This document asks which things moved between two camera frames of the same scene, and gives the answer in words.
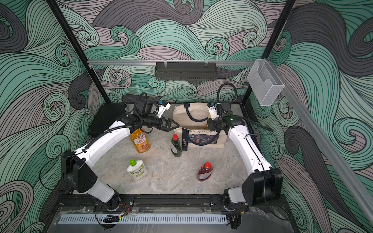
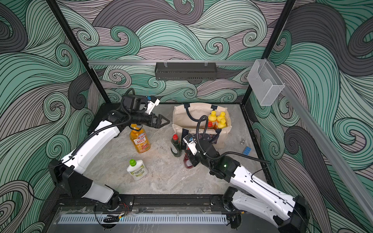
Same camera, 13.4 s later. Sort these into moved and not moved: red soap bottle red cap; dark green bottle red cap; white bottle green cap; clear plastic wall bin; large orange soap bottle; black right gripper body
Moved: red soap bottle red cap; black right gripper body
Not moved: large orange soap bottle; clear plastic wall bin; dark green bottle red cap; white bottle green cap
